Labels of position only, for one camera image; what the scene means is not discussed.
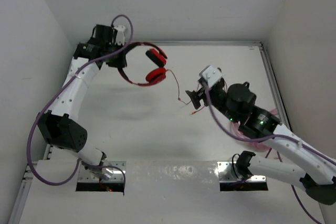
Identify red headphones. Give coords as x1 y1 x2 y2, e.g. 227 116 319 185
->
117 41 168 87

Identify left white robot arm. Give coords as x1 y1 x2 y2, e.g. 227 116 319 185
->
38 25 126 166

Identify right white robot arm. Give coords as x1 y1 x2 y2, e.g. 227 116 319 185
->
186 78 335 206

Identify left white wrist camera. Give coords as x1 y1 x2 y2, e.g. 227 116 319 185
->
112 25 127 46

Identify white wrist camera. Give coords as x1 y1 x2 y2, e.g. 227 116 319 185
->
112 25 127 46
198 65 223 89

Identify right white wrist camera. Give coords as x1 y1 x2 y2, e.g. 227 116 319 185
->
198 65 223 89

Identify pink headphones with cable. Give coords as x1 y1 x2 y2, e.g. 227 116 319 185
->
231 106 280 139

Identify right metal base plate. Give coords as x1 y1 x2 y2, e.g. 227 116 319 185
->
217 161 267 183

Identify metal base plate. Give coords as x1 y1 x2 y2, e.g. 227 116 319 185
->
217 161 267 183
78 161 126 183

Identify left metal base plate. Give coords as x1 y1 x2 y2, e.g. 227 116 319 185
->
78 161 126 183

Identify aluminium table frame rail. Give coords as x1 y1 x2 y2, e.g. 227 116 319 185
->
19 42 311 223

